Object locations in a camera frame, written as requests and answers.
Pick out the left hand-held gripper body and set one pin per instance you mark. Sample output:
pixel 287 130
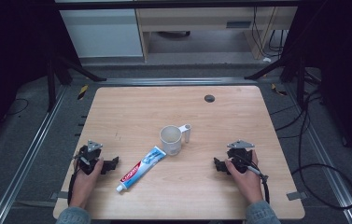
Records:
pixel 89 154

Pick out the white cup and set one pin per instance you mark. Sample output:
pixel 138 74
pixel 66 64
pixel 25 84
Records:
pixel 174 138

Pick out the yellow and black tape strip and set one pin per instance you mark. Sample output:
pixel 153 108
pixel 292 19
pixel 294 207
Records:
pixel 278 90
pixel 82 92

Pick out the black metal stand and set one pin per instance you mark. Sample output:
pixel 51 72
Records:
pixel 61 71
pixel 292 70

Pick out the person's right hand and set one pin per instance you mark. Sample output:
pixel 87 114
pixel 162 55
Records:
pixel 246 180

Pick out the white cabinet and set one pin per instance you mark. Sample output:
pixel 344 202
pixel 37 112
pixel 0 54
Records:
pixel 102 32

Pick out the aluminium floor rail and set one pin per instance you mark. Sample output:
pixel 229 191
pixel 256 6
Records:
pixel 176 81
pixel 24 161
pixel 326 155

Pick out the person's left hand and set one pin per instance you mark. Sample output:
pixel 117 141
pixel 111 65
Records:
pixel 85 183

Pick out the grey tape piece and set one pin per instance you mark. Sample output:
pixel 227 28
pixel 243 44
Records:
pixel 59 195
pixel 296 195

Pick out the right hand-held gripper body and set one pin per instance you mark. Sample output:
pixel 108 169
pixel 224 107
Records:
pixel 239 155

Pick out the blue and white toothpaste tube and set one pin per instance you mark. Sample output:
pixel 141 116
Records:
pixel 141 169

